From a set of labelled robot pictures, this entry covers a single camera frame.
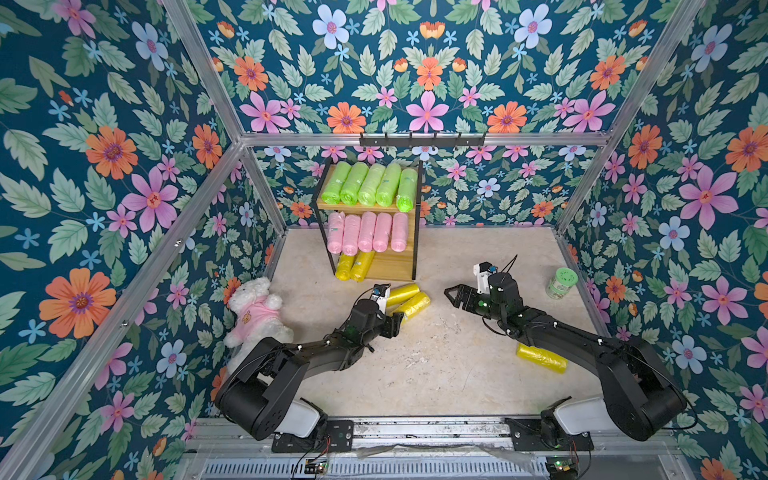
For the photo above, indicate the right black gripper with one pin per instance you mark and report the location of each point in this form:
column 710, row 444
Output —
column 472, row 298

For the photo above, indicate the aluminium front rail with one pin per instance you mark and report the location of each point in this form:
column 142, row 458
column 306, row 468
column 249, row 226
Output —
column 218, row 436

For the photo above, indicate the yellow roll top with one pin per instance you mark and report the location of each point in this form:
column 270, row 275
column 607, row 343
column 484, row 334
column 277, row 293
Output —
column 402, row 294

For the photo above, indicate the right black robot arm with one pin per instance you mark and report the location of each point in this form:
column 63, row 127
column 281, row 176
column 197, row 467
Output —
column 638, row 397

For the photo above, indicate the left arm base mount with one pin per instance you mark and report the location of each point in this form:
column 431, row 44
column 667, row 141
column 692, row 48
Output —
column 330, row 434

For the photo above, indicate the yellow roll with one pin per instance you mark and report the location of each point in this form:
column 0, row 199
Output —
column 402, row 294
column 543, row 358
column 414, row 306

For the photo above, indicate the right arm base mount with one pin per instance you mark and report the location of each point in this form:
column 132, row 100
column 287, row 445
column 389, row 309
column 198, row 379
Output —
column 545, row 433

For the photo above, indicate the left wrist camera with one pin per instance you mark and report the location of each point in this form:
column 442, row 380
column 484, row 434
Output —
column 380, row 294

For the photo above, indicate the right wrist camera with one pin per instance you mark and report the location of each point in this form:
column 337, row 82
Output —
column 482, row 272

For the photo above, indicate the green lidded jar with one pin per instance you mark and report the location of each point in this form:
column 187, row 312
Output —
column 563, row 280

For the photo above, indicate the pink roll bottom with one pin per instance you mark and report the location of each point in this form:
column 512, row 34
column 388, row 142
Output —
column 400, row 232

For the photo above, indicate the pink roll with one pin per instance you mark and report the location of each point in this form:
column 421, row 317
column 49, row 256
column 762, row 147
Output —
column 366, row 232
column 351, row 232
column 400, row 232
column 335, row 232
column 382, row 232

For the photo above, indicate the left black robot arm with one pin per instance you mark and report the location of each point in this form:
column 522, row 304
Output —
column 260, row 396

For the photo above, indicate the green roll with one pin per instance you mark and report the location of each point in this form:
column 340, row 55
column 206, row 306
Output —
column 367, row 192
column 353, row 182
column 388, row 186

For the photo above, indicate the wooden three-tier shelf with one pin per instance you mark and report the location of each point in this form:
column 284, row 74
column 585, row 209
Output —
column 389, row 265

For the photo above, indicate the black wall hook rail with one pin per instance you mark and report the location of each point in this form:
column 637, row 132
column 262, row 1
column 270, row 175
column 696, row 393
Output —
column 409, row 140

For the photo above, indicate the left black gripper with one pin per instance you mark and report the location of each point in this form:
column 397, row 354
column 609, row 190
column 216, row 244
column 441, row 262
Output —
column 391, row 326

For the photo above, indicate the white plush toy pink shirt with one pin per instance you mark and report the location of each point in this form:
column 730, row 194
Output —
column 257, row 312

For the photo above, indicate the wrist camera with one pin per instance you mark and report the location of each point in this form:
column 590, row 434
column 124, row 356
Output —
column 482, row 272
column 380, row 294

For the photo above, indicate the yellow roll diagonal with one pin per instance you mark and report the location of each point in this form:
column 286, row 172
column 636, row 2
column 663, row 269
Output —
column 361, row 265
column 344, row 267

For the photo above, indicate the green roll diagonal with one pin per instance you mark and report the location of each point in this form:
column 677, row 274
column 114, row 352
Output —
column 407, row 190
column 331, row 192

